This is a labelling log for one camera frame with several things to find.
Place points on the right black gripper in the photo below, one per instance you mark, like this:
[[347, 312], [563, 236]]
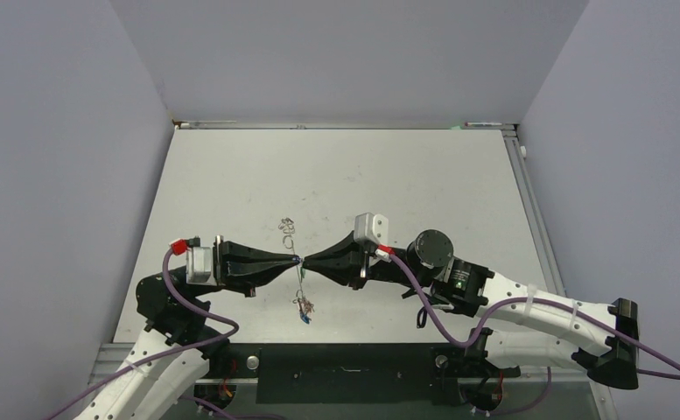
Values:
[[346, 260]]

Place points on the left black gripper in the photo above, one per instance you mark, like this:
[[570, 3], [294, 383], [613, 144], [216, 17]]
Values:
[[240, 267]]

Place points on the metal crescent keyring plate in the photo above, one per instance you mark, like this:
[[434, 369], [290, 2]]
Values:
[[287, 228]]

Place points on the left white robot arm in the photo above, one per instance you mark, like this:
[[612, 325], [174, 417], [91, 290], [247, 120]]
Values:
[[181, 335]]

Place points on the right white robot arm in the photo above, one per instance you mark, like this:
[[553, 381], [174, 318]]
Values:
[[597, 339]]

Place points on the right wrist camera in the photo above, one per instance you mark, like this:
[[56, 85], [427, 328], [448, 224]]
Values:
[[371, 229]]

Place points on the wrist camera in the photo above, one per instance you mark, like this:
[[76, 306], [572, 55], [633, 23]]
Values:
[[371, 229], [199, 265]]

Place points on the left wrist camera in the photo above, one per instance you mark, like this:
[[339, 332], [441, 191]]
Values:
[[199, 265]]

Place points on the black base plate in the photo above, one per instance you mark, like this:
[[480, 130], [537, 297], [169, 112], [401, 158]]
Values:
[[438, 373]]

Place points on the rear aluminium rail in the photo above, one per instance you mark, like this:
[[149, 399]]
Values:
[[234, 125]]

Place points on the right aluminium rail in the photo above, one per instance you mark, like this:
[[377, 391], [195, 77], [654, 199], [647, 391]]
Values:
[[544, 249]]

